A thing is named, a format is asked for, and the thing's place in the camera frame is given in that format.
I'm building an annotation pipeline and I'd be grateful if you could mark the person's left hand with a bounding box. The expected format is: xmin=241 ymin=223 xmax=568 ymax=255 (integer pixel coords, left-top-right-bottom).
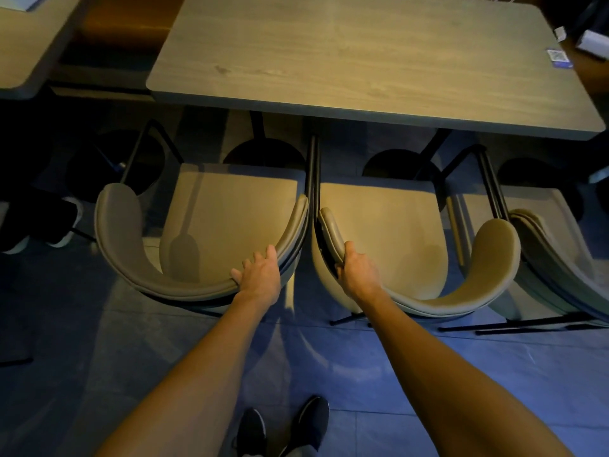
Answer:
xmin=230 ymin=244 xmax=283 ymax=306

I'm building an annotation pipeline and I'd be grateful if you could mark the person's right hand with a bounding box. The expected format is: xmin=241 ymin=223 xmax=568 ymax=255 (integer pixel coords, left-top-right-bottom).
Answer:
xmin=334 ymin=240 xmax=385 ymax=304

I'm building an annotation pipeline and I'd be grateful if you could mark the person's right forearm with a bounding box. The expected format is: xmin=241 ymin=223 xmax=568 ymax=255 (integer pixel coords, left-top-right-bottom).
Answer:
xmin=359 ymin=285 xmax=577 ymax=457

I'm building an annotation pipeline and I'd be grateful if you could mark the person's left forearm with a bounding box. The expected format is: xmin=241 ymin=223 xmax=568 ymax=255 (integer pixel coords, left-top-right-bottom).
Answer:
xmin=95 ymin=289 xmax=282 ymax=457

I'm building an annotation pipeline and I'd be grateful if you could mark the black sneaker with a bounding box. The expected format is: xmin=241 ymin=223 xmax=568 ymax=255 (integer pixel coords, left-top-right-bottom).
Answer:
xmin=284 ymin=395 xmax=331 ymax=455
xmin=234 ymin=407 xmax=267 ymax=457

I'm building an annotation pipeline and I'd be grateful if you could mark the brown leather bench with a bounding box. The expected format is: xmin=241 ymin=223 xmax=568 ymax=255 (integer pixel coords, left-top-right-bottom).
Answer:
xmin=49 ymin=0 xmax=187 ymax=98

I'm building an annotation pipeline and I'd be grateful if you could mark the blue square sticker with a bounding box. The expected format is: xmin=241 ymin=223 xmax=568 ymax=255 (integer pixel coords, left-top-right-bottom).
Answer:
xmin=546 ymin=47 xmax=575 ymax=70

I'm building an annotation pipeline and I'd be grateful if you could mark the white flat box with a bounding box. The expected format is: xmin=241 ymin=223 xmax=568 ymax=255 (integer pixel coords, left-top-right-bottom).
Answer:
xmin=0 ymin=0 xmax=49 ymax=13

